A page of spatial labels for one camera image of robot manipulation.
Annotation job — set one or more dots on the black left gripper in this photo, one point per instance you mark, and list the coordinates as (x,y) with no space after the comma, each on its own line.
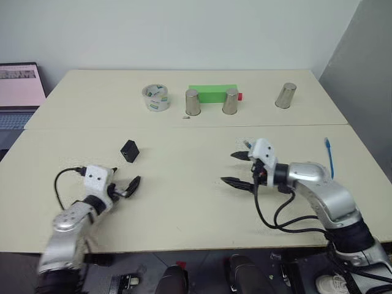
(114,191)

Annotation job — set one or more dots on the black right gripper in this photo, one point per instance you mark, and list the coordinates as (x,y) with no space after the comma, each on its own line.
(260,174)

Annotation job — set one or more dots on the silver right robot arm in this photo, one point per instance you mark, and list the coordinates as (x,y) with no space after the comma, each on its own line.
(324,190)

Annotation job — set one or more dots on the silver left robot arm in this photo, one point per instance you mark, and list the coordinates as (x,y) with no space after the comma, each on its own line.
(64,223)

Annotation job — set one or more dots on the small black box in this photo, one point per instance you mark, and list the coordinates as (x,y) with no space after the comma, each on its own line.
(130,150)

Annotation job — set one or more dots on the green rectangular box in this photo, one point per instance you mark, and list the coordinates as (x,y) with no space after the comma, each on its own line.
(211,92)

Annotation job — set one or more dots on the steel cup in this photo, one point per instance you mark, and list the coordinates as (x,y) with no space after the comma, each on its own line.
(193,102)
(286,95)
(230,101)

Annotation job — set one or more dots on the clear packing tape roll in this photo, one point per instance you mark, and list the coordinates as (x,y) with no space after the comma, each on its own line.
(156,99)

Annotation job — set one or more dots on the small red cap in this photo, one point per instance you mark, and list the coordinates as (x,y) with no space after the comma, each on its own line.
(181,264)

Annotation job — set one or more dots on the black device with white label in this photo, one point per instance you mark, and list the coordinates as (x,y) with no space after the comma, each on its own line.
(127,283)

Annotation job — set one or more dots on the dark rounded shape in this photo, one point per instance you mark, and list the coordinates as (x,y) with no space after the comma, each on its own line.
(248,275)
(172,280)

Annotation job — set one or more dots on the open laptop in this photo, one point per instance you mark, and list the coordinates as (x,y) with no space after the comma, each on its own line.
(18,88)

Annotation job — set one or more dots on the white sneaker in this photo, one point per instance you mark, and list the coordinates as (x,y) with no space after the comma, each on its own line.
(330,283)

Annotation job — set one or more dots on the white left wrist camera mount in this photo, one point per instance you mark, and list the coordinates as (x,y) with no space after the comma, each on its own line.
(97,177)

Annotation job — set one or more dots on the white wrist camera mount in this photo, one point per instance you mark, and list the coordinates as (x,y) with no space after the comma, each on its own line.
(97,177)
(263,151)

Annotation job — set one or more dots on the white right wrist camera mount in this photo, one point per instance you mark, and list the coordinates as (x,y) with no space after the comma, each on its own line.
(263,151)

